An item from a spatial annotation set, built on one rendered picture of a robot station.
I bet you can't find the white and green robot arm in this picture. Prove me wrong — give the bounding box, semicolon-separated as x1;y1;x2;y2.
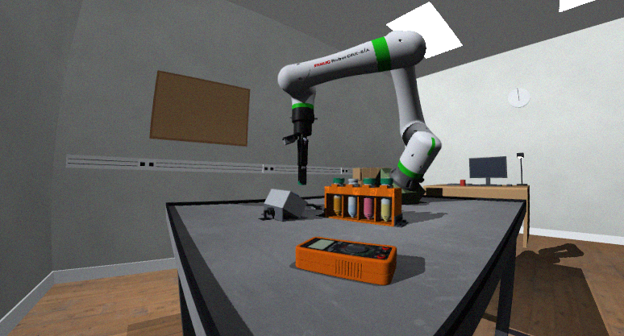
278;30;442;191

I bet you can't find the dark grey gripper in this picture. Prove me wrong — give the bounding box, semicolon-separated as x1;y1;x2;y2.
293;121;312;183

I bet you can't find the orange digital multimeter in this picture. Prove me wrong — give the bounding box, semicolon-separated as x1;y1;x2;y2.
296;237;397;285

